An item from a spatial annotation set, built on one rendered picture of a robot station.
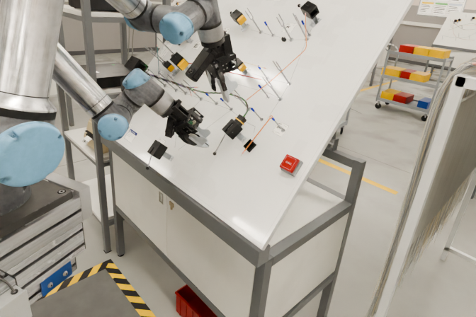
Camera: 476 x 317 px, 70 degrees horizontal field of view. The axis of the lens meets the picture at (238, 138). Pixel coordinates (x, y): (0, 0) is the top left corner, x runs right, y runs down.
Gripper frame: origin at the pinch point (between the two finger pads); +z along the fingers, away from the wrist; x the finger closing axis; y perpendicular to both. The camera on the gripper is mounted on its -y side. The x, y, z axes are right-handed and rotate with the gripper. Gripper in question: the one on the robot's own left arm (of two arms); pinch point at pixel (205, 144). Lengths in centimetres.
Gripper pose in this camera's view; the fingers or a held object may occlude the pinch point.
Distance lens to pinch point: 122.3
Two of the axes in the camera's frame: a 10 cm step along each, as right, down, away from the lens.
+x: 2.5, -7.5, 6.1
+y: 7.2, -2.7, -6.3
